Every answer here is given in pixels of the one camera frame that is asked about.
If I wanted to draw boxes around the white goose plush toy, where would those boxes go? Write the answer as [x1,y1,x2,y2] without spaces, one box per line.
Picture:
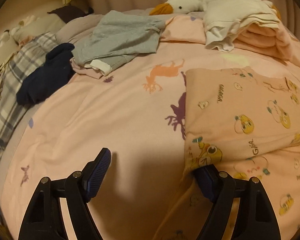
[149,0,281,20]

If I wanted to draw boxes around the dark navy garment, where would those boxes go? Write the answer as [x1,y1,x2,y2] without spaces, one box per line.
[16,43,75,106]

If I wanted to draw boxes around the grey garment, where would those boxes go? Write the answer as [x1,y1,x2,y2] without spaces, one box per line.
[72,11,165,76]

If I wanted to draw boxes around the beige pillow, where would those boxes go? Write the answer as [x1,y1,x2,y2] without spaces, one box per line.
[12,14,65,43]

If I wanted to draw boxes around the white folded garment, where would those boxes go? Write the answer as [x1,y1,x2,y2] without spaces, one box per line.
[203,0,279,52]

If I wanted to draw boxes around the peach cartoon print shirt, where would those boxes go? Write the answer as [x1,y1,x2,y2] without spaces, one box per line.
[154,68,300,239]

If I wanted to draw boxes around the small plush toys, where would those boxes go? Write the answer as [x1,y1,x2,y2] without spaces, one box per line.
[0,15,39,48]

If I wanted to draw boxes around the pink printed duvet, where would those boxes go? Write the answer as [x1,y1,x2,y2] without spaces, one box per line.
[1,16,300,239]

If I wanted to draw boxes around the dark brown cloth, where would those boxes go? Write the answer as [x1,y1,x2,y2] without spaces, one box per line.
[47,5,94,23]

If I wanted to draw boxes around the pink folded clothes stack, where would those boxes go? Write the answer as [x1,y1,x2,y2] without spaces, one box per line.
[233,22,293,61]

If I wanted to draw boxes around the grey plaid blanket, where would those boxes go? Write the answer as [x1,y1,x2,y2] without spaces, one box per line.
[0,32,58,161]

